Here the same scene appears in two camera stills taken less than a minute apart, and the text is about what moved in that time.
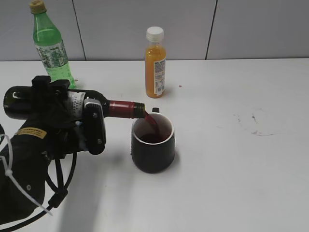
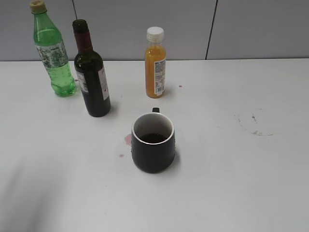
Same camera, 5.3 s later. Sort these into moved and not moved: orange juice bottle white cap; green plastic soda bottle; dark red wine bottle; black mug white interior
Moved: dark red wine bottle
Not moved: green plastic soda bottle; orange juice bottle white cap; black mug white interior
